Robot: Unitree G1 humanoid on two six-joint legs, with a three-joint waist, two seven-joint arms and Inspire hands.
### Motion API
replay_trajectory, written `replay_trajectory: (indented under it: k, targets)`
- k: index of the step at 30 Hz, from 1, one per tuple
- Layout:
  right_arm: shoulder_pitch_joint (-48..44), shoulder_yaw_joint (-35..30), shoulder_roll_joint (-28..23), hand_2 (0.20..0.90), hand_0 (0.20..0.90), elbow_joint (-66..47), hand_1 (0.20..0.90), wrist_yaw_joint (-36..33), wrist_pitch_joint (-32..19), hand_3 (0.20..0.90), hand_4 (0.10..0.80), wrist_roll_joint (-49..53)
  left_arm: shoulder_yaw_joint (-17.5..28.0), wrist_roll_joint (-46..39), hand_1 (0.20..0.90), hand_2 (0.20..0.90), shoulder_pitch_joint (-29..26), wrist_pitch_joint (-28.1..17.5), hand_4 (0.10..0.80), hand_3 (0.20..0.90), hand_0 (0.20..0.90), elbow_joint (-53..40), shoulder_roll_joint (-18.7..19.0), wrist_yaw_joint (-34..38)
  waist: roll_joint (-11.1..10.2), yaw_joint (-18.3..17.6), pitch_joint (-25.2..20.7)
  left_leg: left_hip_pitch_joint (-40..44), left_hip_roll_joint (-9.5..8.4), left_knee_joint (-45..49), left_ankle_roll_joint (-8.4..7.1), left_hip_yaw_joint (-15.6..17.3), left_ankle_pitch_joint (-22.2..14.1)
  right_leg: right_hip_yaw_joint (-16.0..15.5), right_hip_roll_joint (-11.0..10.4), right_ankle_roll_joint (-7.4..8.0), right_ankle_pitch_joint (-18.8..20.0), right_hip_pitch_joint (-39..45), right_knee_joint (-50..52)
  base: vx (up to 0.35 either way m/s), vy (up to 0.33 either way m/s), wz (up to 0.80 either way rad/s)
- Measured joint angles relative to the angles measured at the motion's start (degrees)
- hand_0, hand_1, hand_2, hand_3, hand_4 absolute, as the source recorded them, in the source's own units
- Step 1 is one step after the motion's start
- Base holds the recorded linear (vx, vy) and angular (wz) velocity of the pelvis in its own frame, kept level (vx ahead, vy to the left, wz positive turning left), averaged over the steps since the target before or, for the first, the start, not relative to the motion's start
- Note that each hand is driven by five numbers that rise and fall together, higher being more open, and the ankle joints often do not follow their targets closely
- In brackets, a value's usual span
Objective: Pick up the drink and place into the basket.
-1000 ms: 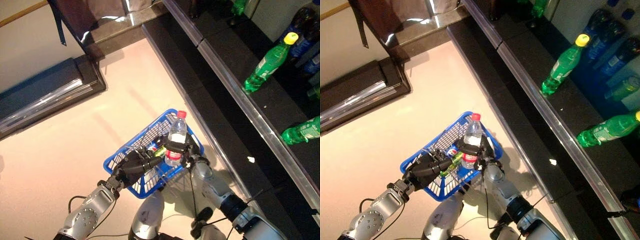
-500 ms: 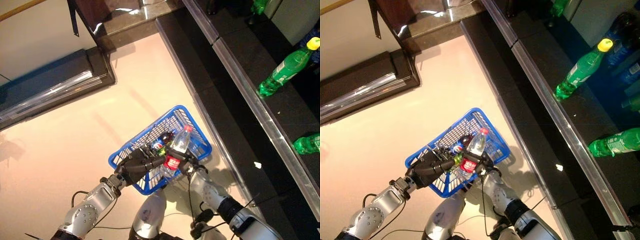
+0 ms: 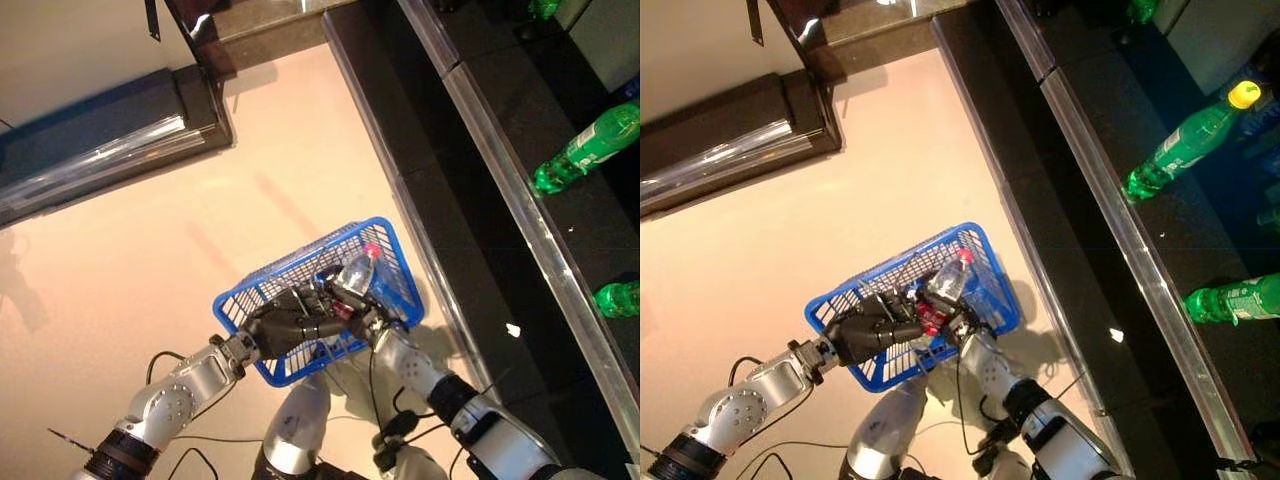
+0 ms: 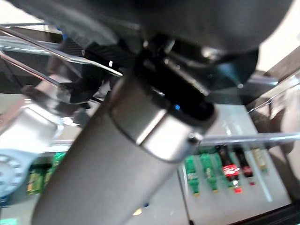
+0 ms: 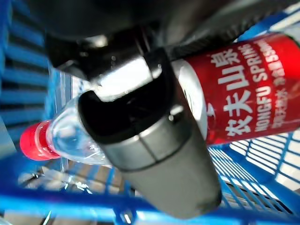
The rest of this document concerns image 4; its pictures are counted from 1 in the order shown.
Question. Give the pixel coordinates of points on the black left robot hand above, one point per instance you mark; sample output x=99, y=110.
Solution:
x=117, y=152

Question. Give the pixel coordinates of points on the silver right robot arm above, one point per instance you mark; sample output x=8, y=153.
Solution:
x=28, y=131

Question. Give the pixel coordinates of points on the green soda bottle yellow cap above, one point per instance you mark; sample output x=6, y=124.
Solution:
x=192, y=173
x=209, y=171

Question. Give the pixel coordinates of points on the dark cola bottle red label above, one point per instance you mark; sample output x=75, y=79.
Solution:
x=246, y=168
x=229, y=171

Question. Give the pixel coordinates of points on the small yellow tea bottle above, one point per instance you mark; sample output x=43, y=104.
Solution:
x=260, y=159

